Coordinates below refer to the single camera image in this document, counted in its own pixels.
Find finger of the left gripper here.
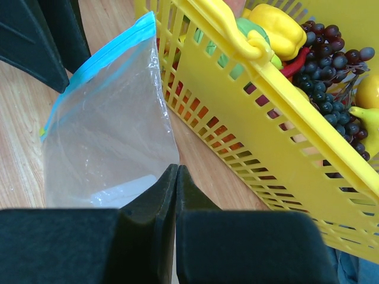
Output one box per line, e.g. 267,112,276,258
1,0,69,93
38,0,91,73

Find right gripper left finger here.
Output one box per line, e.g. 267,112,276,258
1,164,178,283

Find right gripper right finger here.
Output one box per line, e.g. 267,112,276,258
176,166,338,283

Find clear zip top bag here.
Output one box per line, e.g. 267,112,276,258
41,12,179,208

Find yellow banana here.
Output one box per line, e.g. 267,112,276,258
349,106,378,162

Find yellow bell pepper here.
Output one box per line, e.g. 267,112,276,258
248,4,307,62

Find yellow plastic basket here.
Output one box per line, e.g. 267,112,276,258
134,1,378,263

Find blue crumpled cloth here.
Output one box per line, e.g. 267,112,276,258
329,248,378,284

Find red chili pepper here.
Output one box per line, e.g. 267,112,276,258
281,47,310,78

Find dark grape bunch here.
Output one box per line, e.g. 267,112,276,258
293,64,371,161

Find yellow mango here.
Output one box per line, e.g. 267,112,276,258
355,75,379,109

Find purple grape bunch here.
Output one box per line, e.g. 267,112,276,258
300,20,375,82

